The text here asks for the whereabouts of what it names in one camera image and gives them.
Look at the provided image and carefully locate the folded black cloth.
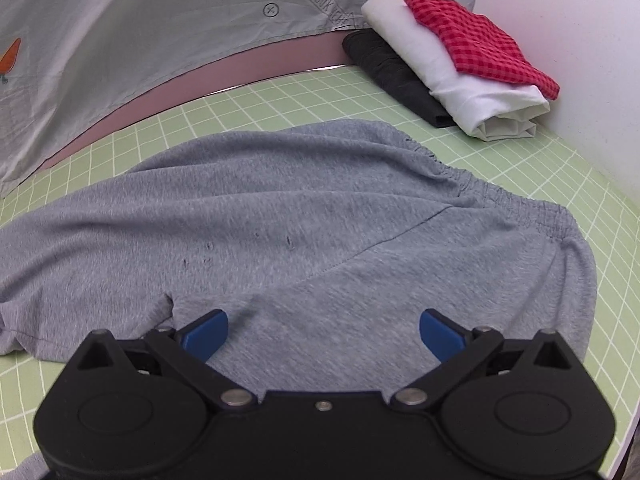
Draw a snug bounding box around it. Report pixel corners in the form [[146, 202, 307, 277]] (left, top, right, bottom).
[[342, 29, 456, 128]]

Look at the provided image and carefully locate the red checkered folded cloth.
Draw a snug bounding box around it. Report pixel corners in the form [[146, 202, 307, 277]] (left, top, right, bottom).
[[404, 0, 560, 101]]

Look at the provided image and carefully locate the folded white cloth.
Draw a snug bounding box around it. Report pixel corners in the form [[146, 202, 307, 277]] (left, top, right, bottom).
[[361, 0, 550, 142]]

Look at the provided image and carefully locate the grey carrot print sheet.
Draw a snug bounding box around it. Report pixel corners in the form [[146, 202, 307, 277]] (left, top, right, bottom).
[[1, 0, 475, 193]]

